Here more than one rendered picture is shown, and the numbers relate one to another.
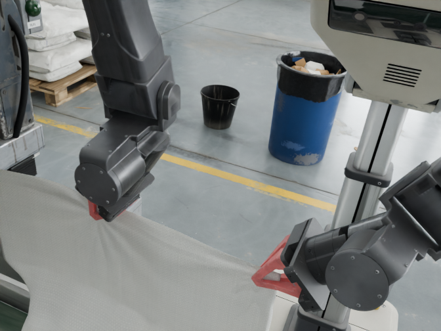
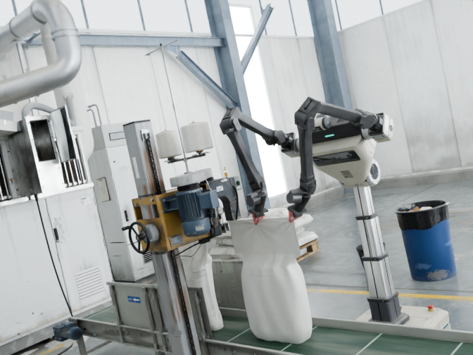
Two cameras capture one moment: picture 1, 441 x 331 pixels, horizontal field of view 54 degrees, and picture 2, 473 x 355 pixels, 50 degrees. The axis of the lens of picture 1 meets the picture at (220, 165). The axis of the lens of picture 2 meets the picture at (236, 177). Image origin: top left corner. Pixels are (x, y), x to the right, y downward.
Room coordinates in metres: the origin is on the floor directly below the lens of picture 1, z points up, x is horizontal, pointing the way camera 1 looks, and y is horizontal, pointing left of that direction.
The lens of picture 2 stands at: (-2.16, -0.97, 1.49)
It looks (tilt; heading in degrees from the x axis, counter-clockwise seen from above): 3 degrees down; 24
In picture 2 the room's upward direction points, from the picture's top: 12 degrees counter-clockwise
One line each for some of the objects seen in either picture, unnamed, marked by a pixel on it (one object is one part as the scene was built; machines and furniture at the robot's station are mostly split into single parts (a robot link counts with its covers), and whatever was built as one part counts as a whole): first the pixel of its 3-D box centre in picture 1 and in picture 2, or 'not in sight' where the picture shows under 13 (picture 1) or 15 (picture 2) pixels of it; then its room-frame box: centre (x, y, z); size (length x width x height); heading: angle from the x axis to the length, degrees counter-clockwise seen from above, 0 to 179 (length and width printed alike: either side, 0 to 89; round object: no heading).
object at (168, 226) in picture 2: not in sight; (171, 218); (0.34, 0.63, 1.18); 0.34 x 0.25 x 0.31; 160
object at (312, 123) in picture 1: (304, 109); (427, 240); (2.68, -0.52, 0.32); 0.51 x 0.48 x 0.65; 160
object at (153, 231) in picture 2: not in sight; (149, 234); (0.16, 0.67, 1.14); 0.11 x 0.06 x 0.11; 70
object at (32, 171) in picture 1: (20, 164); not in sight; (0.72, 0.40, 0.98); 0.09 x 0.05 x 0.05; 160
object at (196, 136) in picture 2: not in sight; (196, 137); (0.37, 0.37, 1.61); 0.17 x 0.17 x 0.17
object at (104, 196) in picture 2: not in sight; (102, 189); (3.20, 3.40, 1.34); 0.24 x 0.04 x 0.32; 70
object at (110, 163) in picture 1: (125, 137); (255, 194); (0.43, 0.11, 1.23); 0.11 x 0.09 x 0.12; 161
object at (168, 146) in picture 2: not in sight; (167, 144); (0.46, 0.62, 1.61); 0.15 x 0.14 x 0.17; 70
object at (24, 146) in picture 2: not in sight; (34, 157); (1.49, 2.72, 1.82); 0.51 x 0.27 x 0.71; 70
